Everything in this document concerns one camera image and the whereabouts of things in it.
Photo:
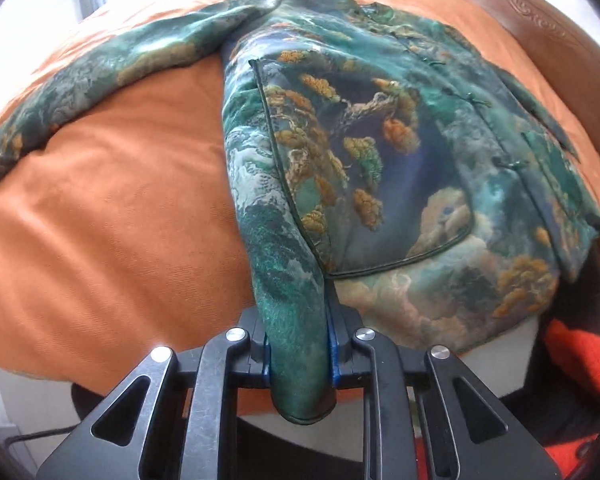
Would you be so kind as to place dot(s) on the white mattress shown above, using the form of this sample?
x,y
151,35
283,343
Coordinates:
x,y
494,362

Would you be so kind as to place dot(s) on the person's black pants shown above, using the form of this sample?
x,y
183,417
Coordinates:
x,y
569,415

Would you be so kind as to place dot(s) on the wooden headboard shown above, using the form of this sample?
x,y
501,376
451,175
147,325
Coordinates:
x,y
539,25

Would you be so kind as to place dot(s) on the orange bedspread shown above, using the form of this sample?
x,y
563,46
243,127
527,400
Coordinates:
x,y
110,220

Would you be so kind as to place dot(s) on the green printed jacket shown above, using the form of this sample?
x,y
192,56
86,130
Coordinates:
x,y
360,160

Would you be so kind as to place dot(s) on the person's orange sweater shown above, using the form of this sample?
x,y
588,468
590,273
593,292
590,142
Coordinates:
x,y
574,452

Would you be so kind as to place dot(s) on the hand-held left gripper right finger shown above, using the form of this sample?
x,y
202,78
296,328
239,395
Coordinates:
x,y
336,355

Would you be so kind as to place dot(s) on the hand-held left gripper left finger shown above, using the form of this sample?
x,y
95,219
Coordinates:
x,y
268,365

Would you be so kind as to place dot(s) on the person's right forearm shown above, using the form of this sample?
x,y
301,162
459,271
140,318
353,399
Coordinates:
x,y
587,355

